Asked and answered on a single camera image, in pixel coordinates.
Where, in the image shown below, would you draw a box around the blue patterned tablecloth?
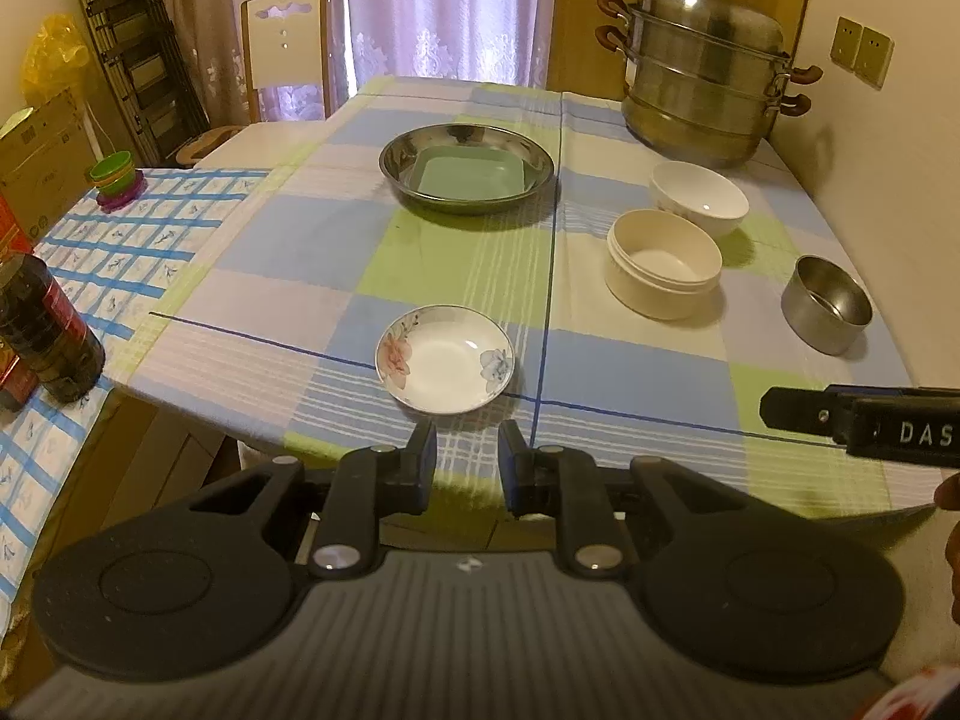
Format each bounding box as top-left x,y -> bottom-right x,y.
0,165 -> 271,616

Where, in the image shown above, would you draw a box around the red carton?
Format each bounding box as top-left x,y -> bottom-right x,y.
0,341 -> 38,413
0,195 -> 38,260

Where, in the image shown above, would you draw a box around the large steel plate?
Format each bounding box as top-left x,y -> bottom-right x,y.
379,122 -> 557,217

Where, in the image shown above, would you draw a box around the purple lace curtain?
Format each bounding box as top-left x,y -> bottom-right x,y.
146,0 -> 557,125

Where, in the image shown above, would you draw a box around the stainless steel steamer pot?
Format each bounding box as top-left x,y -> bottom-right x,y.
596,0 -> 824,170

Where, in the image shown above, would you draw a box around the white wooden chair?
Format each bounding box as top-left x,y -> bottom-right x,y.
180,0 -> 332,167

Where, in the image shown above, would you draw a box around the red and white cloth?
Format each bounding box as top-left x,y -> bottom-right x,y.
862,660 -> 960,720

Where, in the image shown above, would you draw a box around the small steel bowl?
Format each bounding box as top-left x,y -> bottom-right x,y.
781,254 -> 874,357

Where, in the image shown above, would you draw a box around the green square plate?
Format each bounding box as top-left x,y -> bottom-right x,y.
411,146 -> 535,202

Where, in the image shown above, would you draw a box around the dark glass bottle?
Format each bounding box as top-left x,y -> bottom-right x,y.
0,253 -> 106,402

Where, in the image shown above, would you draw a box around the floral small plate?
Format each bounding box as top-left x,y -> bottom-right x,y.
375,305 -> 517,416

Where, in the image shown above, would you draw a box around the yellow plastic bag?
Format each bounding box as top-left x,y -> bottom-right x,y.
19,13 -> 98,110

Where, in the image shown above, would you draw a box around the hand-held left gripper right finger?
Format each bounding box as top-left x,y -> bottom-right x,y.
497,418 -> 760,581

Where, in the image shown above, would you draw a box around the checked tablecloth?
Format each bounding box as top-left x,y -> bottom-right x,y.
112,75 -> 940,535

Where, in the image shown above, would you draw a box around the person's right hand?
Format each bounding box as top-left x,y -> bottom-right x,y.
934,471 -> 960,625

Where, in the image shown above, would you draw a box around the beige wall socket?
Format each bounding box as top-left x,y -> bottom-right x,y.
829,16 -> 863,70
855,26 -> 895,91

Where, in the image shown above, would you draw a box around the black folding rack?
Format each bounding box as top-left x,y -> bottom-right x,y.
70,0 -> 215,166

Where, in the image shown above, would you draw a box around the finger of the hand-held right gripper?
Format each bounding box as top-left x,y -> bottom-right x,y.
760,385 -> 856,442

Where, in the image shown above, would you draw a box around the white ceramic bowl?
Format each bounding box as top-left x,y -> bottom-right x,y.
649,160 -> 750,239

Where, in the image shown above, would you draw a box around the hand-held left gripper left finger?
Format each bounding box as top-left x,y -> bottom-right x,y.
187,418 -> 439,581

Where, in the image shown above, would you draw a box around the cardboard box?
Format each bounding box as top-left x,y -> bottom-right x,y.
0,90 -> 102,245

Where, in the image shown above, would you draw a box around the cream plastic bowl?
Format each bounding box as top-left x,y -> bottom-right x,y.
604,209 -> 723,322

